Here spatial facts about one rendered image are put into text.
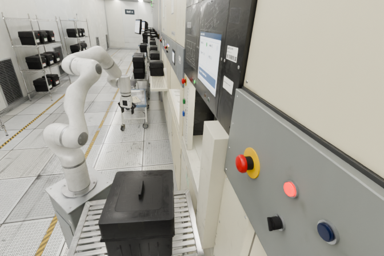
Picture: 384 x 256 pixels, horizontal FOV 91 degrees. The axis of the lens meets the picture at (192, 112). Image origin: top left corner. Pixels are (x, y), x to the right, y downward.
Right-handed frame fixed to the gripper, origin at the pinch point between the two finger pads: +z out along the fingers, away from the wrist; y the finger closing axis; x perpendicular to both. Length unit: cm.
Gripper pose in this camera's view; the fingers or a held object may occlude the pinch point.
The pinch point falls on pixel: (127, 112)
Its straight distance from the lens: 170.2
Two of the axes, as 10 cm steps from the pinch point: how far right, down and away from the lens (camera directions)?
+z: -0.5, 9.1, 4.1
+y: 9.7, 1.4, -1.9
